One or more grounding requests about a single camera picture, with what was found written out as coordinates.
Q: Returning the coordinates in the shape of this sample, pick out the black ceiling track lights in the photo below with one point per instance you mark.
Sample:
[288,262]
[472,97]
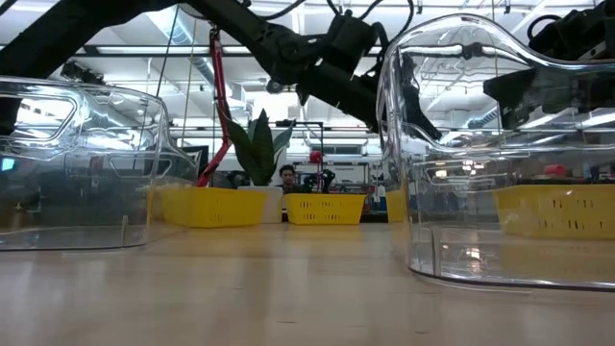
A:
[79,73]

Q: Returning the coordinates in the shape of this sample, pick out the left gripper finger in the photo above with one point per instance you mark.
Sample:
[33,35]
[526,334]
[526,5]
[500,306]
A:
[414,96]

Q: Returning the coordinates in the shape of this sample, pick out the small black background robot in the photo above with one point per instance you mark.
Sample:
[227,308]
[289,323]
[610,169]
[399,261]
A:
[321,180]

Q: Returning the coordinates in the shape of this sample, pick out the clear plastic basket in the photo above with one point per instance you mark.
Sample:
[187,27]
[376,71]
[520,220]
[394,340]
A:
[86,202]
[480,230]

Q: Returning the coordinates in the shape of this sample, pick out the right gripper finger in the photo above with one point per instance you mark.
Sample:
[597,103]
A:
[552,93]

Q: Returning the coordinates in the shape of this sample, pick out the small red object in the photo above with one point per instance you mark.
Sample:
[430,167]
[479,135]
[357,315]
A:
[556,169]

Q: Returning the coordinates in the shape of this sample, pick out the white plant pot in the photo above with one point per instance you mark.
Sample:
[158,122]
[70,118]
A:
[274,206]

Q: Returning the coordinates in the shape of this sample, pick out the green leafy plant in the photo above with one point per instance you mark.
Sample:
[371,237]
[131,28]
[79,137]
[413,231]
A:
[262,154]

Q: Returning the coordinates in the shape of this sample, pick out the person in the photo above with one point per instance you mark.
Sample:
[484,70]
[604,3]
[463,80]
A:
[288,175]

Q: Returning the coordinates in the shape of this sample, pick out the black metal frame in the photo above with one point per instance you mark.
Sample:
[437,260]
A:
[307,123]

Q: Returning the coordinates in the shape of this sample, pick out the yellow plastic basket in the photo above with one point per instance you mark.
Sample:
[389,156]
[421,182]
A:
[324,209]
[211,206]
[557,211]

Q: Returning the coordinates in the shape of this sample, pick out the silver ceiling duct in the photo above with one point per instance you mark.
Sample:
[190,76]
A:
[185,33]

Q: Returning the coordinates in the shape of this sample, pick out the red metal pole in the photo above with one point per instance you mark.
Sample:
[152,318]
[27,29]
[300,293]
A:
[218,72]

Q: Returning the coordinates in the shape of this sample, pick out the blue-lit monitor screen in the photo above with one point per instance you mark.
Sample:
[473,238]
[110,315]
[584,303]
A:
[7,164]

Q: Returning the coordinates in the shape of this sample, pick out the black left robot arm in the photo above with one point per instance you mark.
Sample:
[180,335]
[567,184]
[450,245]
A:
[72,26]

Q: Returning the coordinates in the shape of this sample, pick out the red ball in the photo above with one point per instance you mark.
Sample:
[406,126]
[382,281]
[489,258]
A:
[315,157]

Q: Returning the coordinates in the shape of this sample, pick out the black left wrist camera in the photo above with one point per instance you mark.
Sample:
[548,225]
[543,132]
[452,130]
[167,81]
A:
[353,41]

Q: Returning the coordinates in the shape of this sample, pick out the round black ceiling fixture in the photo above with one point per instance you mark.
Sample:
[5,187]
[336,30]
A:
[274,87]

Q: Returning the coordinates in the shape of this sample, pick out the white sign board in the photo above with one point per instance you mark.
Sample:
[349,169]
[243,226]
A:
[351,174]

